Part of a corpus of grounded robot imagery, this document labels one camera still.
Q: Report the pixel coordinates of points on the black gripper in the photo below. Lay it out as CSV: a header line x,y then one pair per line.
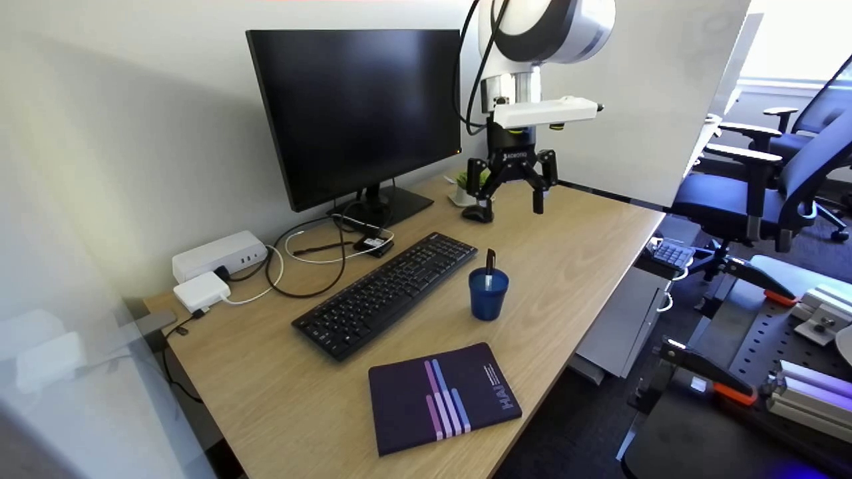
x,y
513,157

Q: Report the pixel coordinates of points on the black and white marker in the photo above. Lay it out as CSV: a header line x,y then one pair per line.
x,y
490,262

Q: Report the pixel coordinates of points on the blue plastic cup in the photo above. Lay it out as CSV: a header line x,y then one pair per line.
x,y
488,297

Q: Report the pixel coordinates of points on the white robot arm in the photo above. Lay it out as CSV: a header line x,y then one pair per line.
x,y
568,27

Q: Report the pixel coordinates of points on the black computer mouse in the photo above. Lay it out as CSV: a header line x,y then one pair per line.
x,y
470,217

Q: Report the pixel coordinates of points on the white square saucer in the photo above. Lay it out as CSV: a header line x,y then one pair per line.
x,y
453,204

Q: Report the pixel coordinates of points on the small black dongle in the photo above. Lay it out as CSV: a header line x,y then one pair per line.
x,y
373,246

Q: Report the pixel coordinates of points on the black keyboard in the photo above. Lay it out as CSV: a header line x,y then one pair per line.
x,y
382,297

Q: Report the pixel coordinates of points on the desk telephone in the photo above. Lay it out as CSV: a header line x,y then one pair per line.
x,y
675,257

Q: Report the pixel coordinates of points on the black computer monitor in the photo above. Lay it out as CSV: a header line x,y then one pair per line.
x,y
355,116

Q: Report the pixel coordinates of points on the dark purple striped notebook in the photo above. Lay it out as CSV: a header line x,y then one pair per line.
x,y
444,401

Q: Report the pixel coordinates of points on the blue office chair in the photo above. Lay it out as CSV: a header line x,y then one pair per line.
x,y
727,201
826,106

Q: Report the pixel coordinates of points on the orange black bar clamp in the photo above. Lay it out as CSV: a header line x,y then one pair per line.
x,y
710,381
762,282

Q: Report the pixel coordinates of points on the white power hub box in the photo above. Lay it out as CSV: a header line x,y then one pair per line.
x,y
217,257

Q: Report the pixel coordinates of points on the black perforated breadboard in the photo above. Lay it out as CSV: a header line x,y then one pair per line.
x,y
694,442

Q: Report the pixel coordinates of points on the small white adapter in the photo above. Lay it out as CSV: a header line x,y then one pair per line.
x,y
201,290

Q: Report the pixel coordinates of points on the short aluminium extrusion piece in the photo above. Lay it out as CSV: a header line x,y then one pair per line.
x,y
826,314

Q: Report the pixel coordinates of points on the long aluminium extrusion stack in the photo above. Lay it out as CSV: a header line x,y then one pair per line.
x,y
814,401

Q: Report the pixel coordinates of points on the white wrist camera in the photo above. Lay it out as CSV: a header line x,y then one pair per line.
x,y
548,112

